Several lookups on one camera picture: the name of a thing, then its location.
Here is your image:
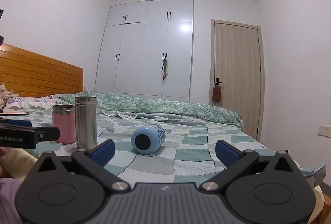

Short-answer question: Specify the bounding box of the blue cup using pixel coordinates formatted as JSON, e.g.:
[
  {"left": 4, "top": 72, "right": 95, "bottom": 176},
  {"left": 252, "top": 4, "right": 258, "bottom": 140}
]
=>
[{"left": 131, "top": 123, "right": 166, "bottom": 155}]

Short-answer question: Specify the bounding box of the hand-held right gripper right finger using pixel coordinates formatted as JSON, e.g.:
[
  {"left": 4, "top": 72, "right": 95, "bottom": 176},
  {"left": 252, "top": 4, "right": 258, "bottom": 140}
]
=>
[{"left": 200, "top": 140, "right": 302, "bottom": 192}]

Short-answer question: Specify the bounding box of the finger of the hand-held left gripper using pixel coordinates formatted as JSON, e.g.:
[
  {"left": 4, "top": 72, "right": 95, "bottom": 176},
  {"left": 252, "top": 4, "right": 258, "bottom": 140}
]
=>
[
  {"left": 35, "top": 127, "right": 61, "bottom": 142},
  {"left": 0, "top": 117, "right": 32, "bottom": 128}
]

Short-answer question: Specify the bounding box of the purple floral pillow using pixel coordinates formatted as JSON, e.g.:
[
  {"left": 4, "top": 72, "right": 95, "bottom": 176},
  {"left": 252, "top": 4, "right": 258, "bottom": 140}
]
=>
[{"left": 5, "top": 96, "right": 65, "bottom": 111}]

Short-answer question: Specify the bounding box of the pink flat book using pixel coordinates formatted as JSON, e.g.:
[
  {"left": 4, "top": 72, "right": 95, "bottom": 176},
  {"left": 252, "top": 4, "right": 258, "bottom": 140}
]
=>
[{"left": 0, "top": 110, "right": 29, "bottom": 116}]

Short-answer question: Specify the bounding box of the green hanging ornament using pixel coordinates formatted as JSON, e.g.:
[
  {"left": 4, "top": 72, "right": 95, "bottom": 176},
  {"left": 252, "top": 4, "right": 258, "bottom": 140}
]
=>
[{"left": 161, "top": 57, "right": 170, "bottom": 81}]

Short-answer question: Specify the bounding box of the wooden bed frame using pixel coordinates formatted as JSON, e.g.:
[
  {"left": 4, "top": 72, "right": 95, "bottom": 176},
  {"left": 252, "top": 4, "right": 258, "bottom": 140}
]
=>
[{"left": 314, "top": 180, "right": 331, "bottom": 224}]

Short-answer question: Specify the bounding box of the purple clothing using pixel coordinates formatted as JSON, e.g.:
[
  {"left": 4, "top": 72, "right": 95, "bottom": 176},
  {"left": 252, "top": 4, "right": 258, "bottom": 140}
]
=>
[{"left": 0, "top": 178, "right": 24, "bottom": 224}]

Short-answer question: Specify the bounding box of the wooden headboard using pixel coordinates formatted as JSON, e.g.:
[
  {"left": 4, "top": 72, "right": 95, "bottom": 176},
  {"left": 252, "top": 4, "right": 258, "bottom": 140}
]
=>
[{"left": 0, "top": 43, "right": 84, "bottom": 98}]

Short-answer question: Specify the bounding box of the brown hanging bag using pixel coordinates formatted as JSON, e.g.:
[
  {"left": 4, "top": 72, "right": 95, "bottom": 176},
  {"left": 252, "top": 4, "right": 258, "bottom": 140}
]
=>
[{"left": 212, "top": 85, "right": 222, "bottom": 106}]

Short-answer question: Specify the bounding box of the beige crumpled cloth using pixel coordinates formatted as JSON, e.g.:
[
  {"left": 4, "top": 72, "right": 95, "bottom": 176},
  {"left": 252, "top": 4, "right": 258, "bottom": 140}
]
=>
[{"left": 0, "top": 84, "right": 20, "bottom": 109}]

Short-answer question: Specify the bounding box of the wooden door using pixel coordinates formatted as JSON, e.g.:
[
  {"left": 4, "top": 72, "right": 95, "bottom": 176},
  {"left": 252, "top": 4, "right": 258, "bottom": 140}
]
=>
[{"left": 211, "top": 19, "right": 265, "bottom": 142}]

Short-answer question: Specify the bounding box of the white wardrobe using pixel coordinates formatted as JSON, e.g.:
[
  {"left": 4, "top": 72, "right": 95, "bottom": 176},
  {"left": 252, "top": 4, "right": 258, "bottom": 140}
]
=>
[{"left": 94, "top": 0, "right": 194, "bottom": 102}]

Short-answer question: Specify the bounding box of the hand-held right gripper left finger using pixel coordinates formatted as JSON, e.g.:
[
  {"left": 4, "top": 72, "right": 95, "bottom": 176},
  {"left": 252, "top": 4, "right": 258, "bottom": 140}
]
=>
[{"left": 34, "top": 139, "right": 131, "bottom": 192}]

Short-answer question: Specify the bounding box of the white wall socket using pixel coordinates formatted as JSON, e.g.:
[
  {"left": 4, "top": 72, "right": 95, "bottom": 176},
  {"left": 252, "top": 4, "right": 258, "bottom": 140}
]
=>
[{"left": 318, "top": 124, "right": 331, "bottom": 138}]

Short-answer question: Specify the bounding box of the green floral quilt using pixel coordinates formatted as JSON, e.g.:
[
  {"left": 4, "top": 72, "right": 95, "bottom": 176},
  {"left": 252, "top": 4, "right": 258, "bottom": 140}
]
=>
[{"left": 50, "top": 91, "right": 244, "bottom": 128}]

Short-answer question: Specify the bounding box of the pink thermos cup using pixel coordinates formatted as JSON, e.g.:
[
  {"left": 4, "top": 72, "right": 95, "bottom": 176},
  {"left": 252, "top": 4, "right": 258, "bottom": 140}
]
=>
[{"left": 52, "top": 104, "right": 76, "bottom": 145}]

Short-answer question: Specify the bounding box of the steel thermos cup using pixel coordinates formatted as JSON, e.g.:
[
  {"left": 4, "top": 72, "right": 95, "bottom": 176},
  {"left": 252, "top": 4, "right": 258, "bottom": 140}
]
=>
[{"left": 75, "top": 96, "right": 98, "bottom": 150}]

